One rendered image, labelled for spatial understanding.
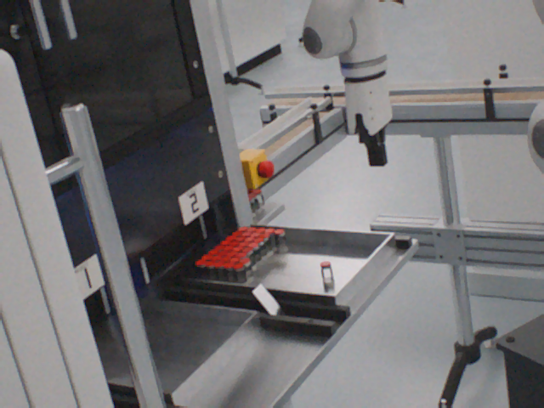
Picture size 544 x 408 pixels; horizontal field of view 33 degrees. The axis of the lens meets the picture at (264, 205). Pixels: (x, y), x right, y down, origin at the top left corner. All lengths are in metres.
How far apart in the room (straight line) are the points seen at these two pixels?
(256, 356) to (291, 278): 0.28
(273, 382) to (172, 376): 0.18
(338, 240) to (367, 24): 0.50
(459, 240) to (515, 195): 0.60
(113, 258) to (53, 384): 0.13
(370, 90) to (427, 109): 0.95
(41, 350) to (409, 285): 2.88
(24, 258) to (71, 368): 0.11
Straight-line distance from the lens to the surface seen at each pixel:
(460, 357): 2.88
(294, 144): 2.42
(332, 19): 1.51
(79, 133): 0.82
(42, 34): 1.49
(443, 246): 2.74
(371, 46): 1.60
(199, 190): 1.88
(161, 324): 1.72
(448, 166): 2.65
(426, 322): 3.34
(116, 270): 0.86
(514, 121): 2.49
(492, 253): 2.70
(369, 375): 3.09
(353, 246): 1.87
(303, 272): 1.80
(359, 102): 1.62
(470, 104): 2.51
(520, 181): 3.24
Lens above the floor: 1.66
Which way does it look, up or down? 21 degrees down
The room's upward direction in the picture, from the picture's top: 11 degrees counter-clockwise
